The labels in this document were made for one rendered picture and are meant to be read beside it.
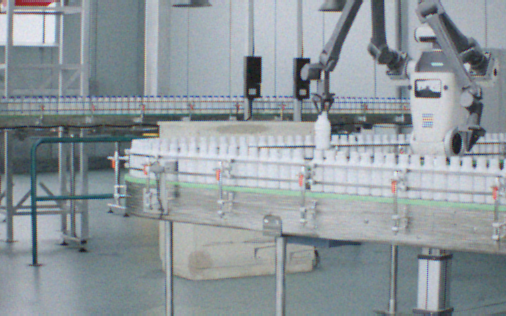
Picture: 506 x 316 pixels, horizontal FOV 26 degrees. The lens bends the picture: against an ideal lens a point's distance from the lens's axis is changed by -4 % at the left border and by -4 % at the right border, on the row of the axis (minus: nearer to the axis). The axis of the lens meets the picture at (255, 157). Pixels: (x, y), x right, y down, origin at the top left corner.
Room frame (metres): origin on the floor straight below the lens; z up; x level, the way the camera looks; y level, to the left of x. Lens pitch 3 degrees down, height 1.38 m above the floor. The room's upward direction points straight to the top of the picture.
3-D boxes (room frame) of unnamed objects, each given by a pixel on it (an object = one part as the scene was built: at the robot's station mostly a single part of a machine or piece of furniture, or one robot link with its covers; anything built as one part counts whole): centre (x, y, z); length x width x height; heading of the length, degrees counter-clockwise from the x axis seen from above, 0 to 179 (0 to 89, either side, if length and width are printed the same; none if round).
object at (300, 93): (11.17, -0.43, 1.55); 0.17 x 0.15 x 0.42; 121
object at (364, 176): (4.50, -0.43, 1.08); 0.06 x 0.06 x 0.17
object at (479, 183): (4.15, -0.84, 1.08); 0.06 x 0.06 x 0.17
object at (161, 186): (5.15, 0.42, 0.96); 0.23 x 0.10 x 0.27; 139
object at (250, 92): (10.89, 0.05, 1.55); 0.17 x 0.15 x 0.42; 121
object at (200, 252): (9.09, 0.15, 0.59); 1.10 x 0.62 x 1.18; 121
